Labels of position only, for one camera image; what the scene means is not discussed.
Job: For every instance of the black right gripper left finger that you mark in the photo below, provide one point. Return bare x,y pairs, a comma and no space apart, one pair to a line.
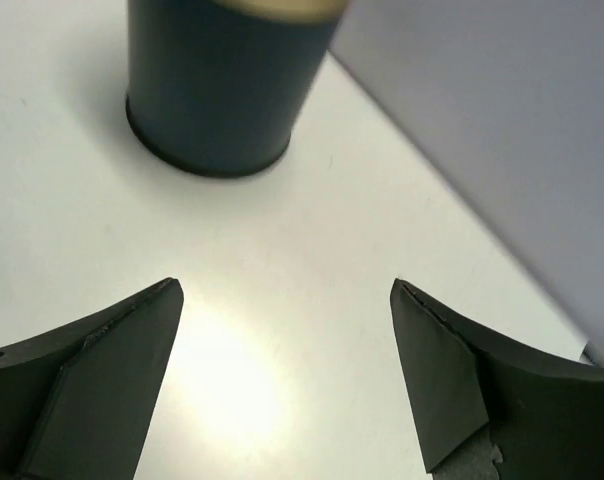
76,402

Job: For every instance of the dark bin with gold rim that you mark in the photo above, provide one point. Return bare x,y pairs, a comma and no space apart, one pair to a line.
215,87

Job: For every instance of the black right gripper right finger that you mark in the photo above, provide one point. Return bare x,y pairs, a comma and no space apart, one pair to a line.
486,406

